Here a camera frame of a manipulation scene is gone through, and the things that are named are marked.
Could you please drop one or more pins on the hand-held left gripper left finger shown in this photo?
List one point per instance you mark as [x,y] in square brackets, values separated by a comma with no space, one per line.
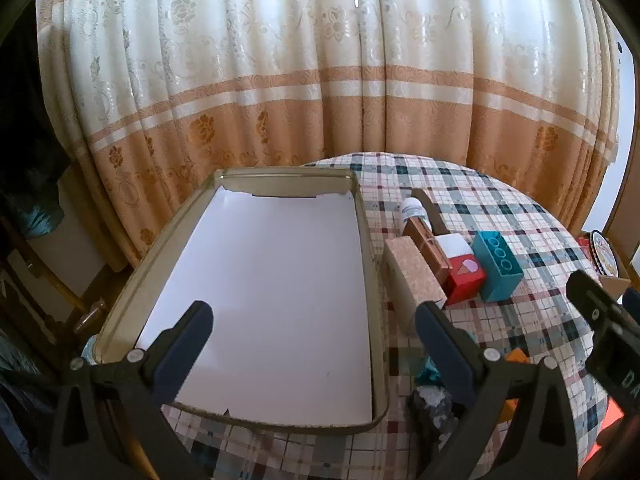
[192,332]

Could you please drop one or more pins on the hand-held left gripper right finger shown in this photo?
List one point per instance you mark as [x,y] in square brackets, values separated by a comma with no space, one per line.
[440,340]

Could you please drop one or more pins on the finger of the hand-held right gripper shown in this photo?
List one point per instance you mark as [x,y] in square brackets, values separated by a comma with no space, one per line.
[592,300]

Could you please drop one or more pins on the red building block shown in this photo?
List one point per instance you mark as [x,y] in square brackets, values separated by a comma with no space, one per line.
[465,282]

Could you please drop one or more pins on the black speckled object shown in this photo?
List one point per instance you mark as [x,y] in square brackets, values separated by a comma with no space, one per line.
[432,410]

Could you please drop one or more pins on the cork block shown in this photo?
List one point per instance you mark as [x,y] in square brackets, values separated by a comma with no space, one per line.
[410,270]

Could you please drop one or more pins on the orange block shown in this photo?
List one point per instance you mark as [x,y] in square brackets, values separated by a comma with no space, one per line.
[517,356]

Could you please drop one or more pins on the teal building block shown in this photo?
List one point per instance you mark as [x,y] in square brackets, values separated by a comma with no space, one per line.
[500,272]

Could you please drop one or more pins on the brown wooden block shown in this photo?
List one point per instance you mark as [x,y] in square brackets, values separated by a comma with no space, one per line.
[425,246]

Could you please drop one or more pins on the small white box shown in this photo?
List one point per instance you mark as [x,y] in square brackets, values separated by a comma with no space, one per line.
[455,246]

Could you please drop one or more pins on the white bottle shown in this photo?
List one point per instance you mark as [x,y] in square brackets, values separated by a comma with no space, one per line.
[413,210]

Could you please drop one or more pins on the beige metal tray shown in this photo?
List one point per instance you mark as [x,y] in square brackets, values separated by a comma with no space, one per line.
[285,182]

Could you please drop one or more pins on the decorated plate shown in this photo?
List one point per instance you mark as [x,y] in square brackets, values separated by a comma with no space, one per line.
[604,255]

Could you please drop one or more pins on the wooden chair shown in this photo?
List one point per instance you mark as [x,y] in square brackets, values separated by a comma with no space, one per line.
[90,316]

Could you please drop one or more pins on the dark brown bar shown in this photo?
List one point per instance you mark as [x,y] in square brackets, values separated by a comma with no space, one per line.
[433,212]

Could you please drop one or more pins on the plaid tablecloth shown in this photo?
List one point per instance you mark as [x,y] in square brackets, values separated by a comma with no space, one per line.
[475,185]

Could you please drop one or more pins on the teal cloth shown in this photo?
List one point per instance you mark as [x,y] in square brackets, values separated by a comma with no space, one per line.
[45,222]

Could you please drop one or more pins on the dark cloth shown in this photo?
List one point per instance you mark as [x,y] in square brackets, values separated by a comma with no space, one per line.
[25,135]

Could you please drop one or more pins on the cream and orange curtain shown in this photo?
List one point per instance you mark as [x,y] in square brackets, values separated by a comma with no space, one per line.
[300,85]

